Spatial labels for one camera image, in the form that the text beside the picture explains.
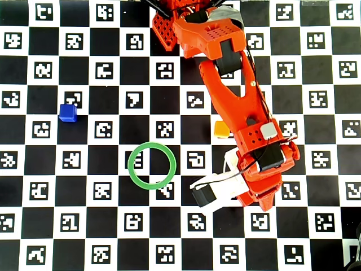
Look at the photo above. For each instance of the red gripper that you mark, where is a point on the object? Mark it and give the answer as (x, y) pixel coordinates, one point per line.
(263, 200)

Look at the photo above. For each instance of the orange cube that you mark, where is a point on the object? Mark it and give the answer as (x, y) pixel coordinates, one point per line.
(220, 129)

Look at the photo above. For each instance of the blue cube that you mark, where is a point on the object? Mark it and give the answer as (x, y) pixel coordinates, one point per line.
(67, 113)

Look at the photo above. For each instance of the small grey square box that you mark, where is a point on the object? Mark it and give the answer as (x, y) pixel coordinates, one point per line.
(269, 130)

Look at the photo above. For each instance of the checkerboard marker mat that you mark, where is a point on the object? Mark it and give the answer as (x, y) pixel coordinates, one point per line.
(84, 172)

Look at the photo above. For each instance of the grey tape wrap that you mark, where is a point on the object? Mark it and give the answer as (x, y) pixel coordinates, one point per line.
(225, 15)

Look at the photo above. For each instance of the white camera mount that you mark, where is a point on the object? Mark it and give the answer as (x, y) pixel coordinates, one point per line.
(228, 186)

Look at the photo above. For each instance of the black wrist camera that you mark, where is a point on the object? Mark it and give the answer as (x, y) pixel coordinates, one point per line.
(203, 196)

